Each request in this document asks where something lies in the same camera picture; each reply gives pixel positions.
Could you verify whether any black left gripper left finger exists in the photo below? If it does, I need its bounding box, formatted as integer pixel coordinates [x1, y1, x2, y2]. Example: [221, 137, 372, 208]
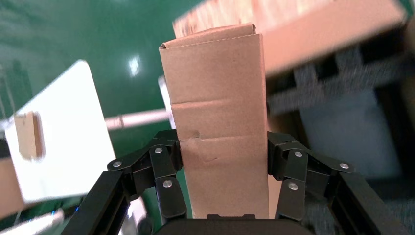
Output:
[61, 129, 187, 235]

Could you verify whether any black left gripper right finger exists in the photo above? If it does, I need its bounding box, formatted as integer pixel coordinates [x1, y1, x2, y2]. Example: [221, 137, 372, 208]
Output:
[267, 131, 409, 235]

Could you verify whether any small cardboard box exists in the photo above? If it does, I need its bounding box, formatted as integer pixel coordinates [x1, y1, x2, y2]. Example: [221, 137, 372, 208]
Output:
[159, 23, 270, 219]

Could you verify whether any brown cardboard box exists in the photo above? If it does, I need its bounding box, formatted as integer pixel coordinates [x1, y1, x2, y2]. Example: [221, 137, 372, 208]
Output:
[13, 111, 46, 162]

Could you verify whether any big open cardboard box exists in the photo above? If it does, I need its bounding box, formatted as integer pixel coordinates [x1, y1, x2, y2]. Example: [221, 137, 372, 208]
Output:
[261, 0, 415, 235]

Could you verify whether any black foam insert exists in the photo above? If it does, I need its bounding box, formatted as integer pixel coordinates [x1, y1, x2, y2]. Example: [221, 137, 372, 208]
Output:
[266, 45, 415, 182]

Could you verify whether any wooden pallet board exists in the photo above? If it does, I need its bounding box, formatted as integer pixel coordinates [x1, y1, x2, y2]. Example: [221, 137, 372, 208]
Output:
[172, 0, 338, 38]

